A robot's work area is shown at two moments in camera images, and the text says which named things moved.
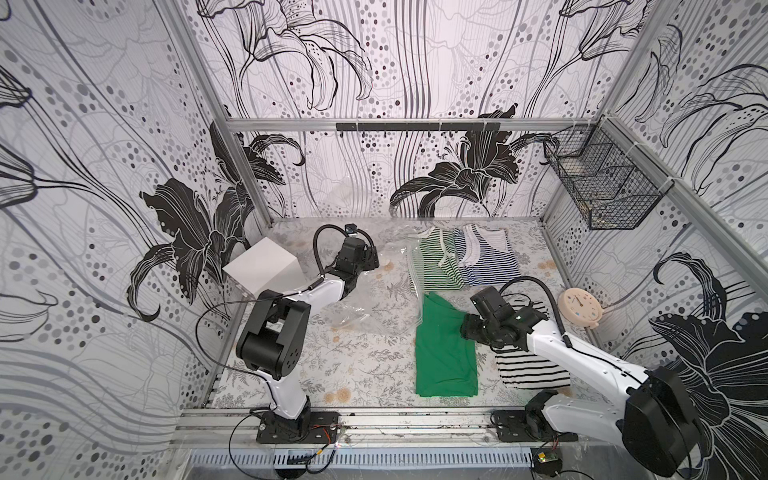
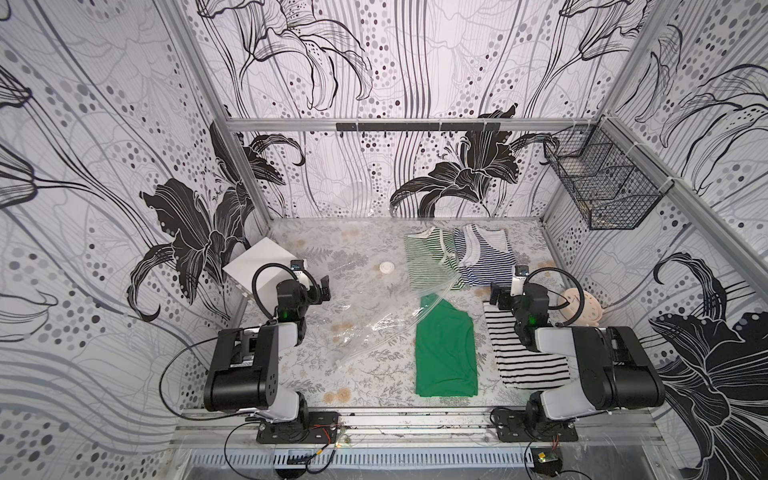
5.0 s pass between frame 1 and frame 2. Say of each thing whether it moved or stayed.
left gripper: moved
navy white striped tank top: stayed
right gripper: moved
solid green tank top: stayed
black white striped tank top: stayed
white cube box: stayed
